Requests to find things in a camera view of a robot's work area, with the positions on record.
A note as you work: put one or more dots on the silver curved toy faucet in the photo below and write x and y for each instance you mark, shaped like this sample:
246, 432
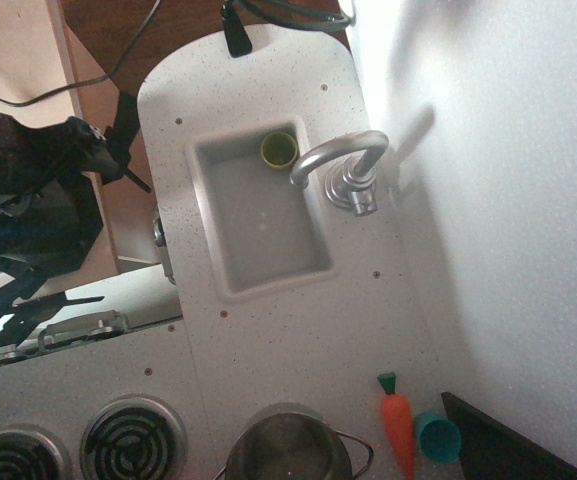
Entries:
350, 185

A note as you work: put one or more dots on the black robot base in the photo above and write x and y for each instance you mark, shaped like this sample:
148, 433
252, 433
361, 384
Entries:
55, 234

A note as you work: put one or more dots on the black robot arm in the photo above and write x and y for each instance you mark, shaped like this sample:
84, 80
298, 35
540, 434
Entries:
32, 157

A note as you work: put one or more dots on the white toy sink basin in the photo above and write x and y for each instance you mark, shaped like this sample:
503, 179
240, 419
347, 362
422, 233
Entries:
264, 235

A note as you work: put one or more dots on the yellow-green plastic cup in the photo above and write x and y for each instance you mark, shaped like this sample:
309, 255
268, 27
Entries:
279, 150

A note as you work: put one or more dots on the silver knob counter edge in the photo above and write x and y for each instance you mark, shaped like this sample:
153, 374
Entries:
161, 245

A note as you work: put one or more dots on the black and blue clamp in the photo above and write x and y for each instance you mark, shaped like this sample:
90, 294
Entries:
119, 139

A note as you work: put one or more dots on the silver metal pot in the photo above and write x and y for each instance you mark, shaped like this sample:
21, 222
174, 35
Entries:
293, 445

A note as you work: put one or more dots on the orange toy carrot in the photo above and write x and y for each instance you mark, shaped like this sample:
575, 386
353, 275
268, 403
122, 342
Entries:
398, 425

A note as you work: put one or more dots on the black clamp on counter top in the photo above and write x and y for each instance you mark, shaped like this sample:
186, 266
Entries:
237, 40

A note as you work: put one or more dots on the teal plastic cup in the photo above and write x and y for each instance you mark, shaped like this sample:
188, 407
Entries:
438, 438

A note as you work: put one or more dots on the black coil burner middle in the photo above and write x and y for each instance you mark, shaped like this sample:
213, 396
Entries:
134, 437

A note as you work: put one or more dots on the black coil burner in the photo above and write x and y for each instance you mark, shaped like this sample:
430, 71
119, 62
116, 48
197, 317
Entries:
31, 452
134, 437

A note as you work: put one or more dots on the blue clamp lower left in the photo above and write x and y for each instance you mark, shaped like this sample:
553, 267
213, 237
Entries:
27, 314

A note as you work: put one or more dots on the black panel bottom right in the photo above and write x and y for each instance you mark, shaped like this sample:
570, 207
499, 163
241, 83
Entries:
491, 450

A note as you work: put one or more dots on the black coil burner left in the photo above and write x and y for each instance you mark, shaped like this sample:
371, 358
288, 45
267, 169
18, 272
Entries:
31, 452

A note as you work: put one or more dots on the silver oven door handle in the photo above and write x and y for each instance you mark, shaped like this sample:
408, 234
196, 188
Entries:
91, 326

